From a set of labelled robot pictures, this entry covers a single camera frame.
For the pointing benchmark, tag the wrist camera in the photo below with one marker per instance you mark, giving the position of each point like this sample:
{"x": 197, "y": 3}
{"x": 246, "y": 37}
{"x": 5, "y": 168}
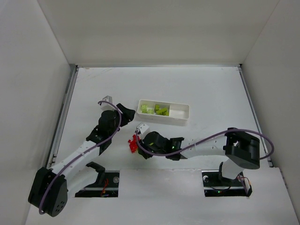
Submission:
{"x": 143, "y": 128}
{"x": 106, "y": 100}

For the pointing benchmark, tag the red lego pile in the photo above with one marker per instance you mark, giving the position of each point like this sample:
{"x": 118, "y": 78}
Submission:
{"x": 133, "y": 143}

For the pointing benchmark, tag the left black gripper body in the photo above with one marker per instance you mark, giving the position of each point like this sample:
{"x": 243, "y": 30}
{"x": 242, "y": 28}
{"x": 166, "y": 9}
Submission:
{"x": 124, "y": 115}

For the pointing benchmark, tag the lime green 2x2 lego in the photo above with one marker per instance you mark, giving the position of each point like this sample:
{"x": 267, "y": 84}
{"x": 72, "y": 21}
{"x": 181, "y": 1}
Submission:
{"x": 144, "y": 108}

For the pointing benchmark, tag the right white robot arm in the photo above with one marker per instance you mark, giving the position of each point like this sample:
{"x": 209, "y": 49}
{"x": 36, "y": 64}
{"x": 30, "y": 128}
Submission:
{"x": 241, "y": 149}

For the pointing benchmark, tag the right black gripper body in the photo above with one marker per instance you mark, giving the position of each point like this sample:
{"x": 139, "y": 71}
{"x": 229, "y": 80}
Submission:
{"x": 142, "y": 146}

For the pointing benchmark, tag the white three-compartment tray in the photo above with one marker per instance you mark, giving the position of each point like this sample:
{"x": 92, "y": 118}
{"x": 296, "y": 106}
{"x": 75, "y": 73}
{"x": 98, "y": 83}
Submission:
{"x": 178, "y": 113}

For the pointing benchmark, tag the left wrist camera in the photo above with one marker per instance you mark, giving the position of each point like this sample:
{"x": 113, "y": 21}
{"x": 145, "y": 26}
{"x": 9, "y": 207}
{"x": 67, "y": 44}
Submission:
{"x": 106, "y": 100}

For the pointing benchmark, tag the pale green lego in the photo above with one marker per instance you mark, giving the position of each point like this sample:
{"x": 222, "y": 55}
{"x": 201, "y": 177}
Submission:
{"x": 150, "y": 111}

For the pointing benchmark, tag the lime green 2x4 lego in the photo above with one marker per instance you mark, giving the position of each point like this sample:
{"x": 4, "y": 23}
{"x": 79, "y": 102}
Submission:
{"x": 163, "y": 112}

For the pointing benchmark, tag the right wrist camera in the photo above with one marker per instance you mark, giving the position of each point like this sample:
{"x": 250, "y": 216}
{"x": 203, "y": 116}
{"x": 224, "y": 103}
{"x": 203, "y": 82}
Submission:
{"x": 143, "y": 128}

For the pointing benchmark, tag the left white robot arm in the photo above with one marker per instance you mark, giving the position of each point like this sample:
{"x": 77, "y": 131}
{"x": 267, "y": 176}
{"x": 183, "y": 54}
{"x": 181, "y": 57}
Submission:
{"x": 52, "y": 187}

